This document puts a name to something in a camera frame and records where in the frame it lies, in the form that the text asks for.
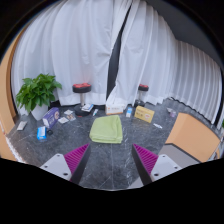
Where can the small white sachet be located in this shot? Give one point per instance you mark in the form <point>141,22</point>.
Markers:
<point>157,126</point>

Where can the green potted plant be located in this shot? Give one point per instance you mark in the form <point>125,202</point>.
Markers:
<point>36,91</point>

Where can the purple cardboard box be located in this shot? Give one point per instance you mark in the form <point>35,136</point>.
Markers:
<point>50,117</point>

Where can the green towel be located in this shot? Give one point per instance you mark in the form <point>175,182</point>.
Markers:
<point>106,129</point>

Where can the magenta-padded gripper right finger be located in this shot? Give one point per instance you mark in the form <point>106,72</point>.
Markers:
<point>161,166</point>

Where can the white and orange box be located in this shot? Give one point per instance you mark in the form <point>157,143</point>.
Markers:
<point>115,109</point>

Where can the small purple item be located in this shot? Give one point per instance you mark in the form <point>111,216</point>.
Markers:
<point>173,113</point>

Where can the stack of white-blue boxes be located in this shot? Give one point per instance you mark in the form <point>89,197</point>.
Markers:
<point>87,107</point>

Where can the white flat sachet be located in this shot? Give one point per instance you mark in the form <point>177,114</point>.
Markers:
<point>68,112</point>

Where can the blue and white box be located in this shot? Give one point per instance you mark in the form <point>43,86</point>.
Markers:
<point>41,133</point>

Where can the small blue-white box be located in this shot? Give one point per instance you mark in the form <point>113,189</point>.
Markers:
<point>129,112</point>

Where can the white tube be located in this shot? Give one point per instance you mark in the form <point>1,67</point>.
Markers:
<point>95,112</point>

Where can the white pleated curtain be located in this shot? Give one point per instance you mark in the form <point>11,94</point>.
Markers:
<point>196,76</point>

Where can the white printed sachet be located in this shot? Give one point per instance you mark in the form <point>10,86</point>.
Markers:
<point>63,120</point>

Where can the yellow cardboard box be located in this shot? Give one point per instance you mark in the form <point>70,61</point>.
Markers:
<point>144,114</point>

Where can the small black round object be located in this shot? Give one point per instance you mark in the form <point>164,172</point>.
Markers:
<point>49,132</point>

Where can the orange-topped table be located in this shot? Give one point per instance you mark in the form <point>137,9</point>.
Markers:
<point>193,133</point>

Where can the black red-rimmed bar stool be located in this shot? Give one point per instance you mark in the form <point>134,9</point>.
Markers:
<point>81,88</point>
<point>143,88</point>

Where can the blister pack of pills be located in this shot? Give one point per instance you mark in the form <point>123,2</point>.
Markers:
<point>71,117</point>

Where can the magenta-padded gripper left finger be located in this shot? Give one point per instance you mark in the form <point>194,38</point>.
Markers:
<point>61,165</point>

